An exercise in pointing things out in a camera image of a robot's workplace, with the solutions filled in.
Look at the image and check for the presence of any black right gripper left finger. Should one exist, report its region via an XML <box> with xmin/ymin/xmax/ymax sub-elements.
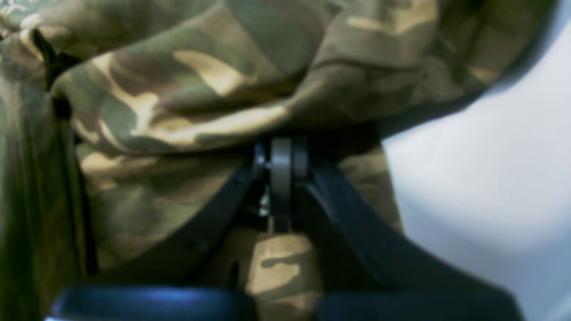
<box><xmin>46</xmin><ymin>139</ymin><xmax>274</xmax><ymax>321</ymax></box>

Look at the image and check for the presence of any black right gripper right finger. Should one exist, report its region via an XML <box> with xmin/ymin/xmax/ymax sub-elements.
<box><xmin>281</xmin><ymin>138</ymin><xmax>523</xmax><ymax>321</ymax></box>

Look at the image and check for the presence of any camouflage t-shirt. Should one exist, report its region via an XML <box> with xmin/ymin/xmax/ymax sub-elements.
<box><xmin>1</xmin><ymin>0</ymin><xmax>555</xmax><ymax>321</ymax></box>

